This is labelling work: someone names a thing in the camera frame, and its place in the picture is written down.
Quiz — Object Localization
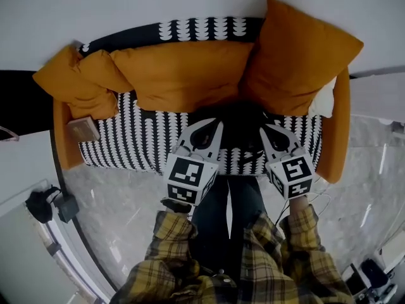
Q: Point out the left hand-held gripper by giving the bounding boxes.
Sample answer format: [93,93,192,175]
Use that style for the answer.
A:
[162,118,225,207]

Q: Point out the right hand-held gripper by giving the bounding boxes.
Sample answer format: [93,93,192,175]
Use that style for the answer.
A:
[259,123,316,201]

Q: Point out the orange sofa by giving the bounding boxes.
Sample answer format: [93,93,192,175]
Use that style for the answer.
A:
[31,0,365,185]

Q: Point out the black bag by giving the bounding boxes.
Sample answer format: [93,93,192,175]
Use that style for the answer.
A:
[218,101,270,169]

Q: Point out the person's left forearm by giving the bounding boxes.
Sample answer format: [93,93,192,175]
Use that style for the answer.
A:
[145,198,199,265]

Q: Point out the black shoulder bag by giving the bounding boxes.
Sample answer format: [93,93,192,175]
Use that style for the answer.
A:
[25,185,63,224]

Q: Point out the person's right forearm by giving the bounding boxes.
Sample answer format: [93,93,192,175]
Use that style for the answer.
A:
[280,194,327,265]

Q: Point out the black white patterned sofa cover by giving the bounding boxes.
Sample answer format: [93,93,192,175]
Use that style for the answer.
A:
[75,16,323,176]

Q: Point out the white cloth on sofa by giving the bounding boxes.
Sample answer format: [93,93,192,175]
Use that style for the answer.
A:
[308,77,337,119]

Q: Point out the black wristband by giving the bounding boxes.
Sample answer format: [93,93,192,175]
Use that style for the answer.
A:
[160,198,194,215]

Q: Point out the person's right leg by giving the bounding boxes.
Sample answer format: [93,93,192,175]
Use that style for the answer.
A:
[228,175,268,234]

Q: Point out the wide orange cushion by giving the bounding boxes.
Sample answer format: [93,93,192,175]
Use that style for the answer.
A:
[109,41,256,113]

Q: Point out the yellow plaid shirt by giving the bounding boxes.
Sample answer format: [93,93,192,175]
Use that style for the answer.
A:
[109,204,354,304]

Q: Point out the brown book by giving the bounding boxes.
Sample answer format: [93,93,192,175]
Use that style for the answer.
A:
[66,116,101,143]

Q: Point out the large square orange cushion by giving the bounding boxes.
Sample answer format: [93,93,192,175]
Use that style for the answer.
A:
[240,0,365,117]

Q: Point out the black box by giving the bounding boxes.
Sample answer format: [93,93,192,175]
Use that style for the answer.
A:
[53,193,80,224]

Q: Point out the black device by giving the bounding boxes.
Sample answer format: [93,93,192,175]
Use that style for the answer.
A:
[360,258,389,289]

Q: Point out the white shelf unit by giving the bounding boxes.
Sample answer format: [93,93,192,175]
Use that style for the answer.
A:
[378,232,405,275]

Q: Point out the small orange cushion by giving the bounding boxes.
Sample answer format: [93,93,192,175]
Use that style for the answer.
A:
[78,49,135,94]

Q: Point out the plump orange cushion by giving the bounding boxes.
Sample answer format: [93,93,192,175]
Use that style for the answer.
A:
[32,44,120,120]

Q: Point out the black cabinet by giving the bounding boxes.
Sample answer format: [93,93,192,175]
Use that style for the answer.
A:
[0,70,56,137]

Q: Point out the white floor cables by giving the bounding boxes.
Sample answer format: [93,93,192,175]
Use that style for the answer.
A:
[284,175,333,218]

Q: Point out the glass door frame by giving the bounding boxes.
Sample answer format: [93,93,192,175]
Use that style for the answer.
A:
[0,179,118,304]

